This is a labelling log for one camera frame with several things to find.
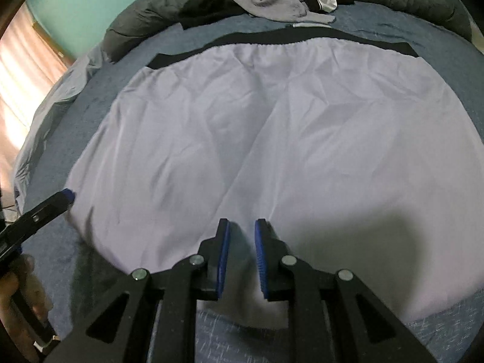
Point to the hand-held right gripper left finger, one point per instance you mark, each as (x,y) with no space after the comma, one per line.
(223,261)

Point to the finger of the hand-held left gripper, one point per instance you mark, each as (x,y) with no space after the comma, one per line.
(49,208)

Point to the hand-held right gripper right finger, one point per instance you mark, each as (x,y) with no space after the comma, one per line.
(261,261)

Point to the grey jacket with black trim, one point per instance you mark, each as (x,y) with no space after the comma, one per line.
(264,140)

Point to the person's left hand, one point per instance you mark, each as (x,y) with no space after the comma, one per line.
(30,283)

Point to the light grey blanket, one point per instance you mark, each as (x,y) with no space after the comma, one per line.
(56,102)

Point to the pink curtain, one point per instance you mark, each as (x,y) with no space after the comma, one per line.
(19,102)

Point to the dark grey rolled duvet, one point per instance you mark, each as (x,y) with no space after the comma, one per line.
(151,19)

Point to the crumpled black garment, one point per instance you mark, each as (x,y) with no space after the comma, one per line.
(204,11)

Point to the grey ribbed knit garment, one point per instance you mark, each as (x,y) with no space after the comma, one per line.
(272,3)

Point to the wooden window frame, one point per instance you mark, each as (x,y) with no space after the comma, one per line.
(53,45)

